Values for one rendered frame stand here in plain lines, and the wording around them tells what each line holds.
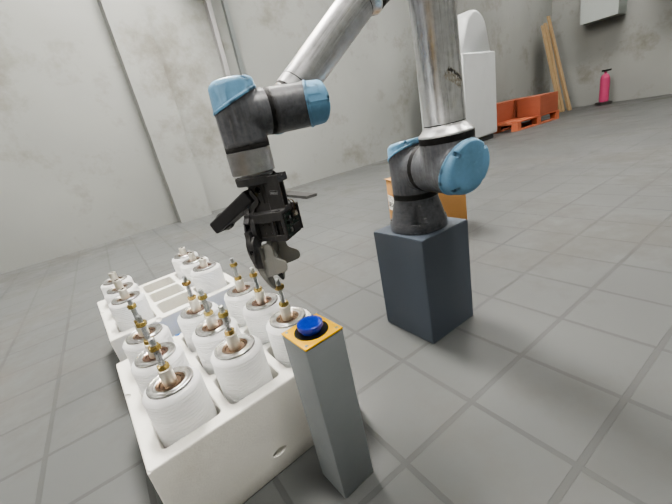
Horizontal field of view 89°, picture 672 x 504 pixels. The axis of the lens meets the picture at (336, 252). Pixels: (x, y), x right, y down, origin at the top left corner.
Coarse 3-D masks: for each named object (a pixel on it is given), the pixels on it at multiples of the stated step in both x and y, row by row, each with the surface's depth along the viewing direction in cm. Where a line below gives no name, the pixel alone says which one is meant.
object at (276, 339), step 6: (306, 312) 71; (270, 330) 68; (276, 330) 67; (282, 330) 66; (270, 336) 68; (276, 336) 67; (282, 336) 67; (270, 342) 70; (276, 342) 68; (282, 342) 67; (276, 348) 68; (282, 348) 68; (276, 354) 70; (282, 354) 68; (282, 360) 69; (288, 360) 69; (288, 366) 69
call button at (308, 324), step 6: (306, 318) 53; (312, 318) 53; (318, 318) 52; (300, 324) 52; (306, 324) 51; (312, 324) 51; (318, 324) 51; (300, 330) 51; (306, 330) 50; (312, 330) 50; (318, 330) 52
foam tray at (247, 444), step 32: (128, 384) 72; (288, 384) 64; (224, 416) 58; (256, 416) 60; (288, 416) 65; (160, 448) 54; (192, 448) 54; (224, 448) 57; (256, 448) 61; (288, 448) 66; (160, 480) 52; (192, 480) 55; (224, 480) 58; (256, 480) 63
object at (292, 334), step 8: (328, 320) 54; (296, 328) 54; (328, 328) 52; (336, 328) 52; (288, 336) 52; (296, 336) 52; (304, 336) 51; (312, 336) 51; (320, 336) 50; (328, 336) 50; (296, 344) 50; (304, 344) 49; (312, 344) 49
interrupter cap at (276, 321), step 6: (276, 312) 73; (294, 312) 72; (300, 312) 71; (270, 318) 71; (276, 318) 71; (294, 318) 70; (300, 318) 68; (270, 324) 69; (276, 324) 68; (282, 324) 68; (288, 324) 67; (294, 324) 67
